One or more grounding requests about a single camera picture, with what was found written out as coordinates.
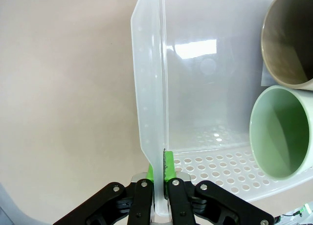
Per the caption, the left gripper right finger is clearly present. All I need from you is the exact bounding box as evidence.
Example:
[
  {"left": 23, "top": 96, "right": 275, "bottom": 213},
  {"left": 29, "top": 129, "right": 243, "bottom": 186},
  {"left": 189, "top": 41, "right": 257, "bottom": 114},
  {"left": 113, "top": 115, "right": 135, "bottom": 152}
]
[{"left": 162, "top": 150, "right": 276, "bottom": 225}]

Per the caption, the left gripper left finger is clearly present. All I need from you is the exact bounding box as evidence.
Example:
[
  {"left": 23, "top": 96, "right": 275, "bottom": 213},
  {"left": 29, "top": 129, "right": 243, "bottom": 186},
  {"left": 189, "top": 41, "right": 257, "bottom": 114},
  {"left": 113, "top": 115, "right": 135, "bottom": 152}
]
[{"left": 52, "top": 164, "right": 156, "bottom": 225}]

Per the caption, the white perforated plastic basket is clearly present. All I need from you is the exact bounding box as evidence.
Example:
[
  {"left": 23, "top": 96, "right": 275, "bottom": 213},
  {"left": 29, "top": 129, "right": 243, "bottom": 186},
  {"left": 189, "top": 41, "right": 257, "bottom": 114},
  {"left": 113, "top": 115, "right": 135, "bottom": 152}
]
[{"left": 129, "top": 0, "right": 313, "bottom": 217}]

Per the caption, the pale green cup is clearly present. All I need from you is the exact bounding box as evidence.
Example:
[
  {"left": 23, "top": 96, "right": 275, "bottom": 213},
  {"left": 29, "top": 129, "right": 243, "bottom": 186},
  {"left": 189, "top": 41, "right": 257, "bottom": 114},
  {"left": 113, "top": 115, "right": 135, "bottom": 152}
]
[{"left": 248, "top": 85, "right": 313, "bottom": 180}]

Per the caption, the brown cardboard tube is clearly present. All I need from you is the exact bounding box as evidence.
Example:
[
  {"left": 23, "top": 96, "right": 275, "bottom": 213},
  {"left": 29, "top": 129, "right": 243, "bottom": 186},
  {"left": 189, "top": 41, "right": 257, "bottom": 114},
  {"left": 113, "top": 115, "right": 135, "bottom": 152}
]
[{"left": 260, "top": 0, "right": 313, "bottom": 91}]

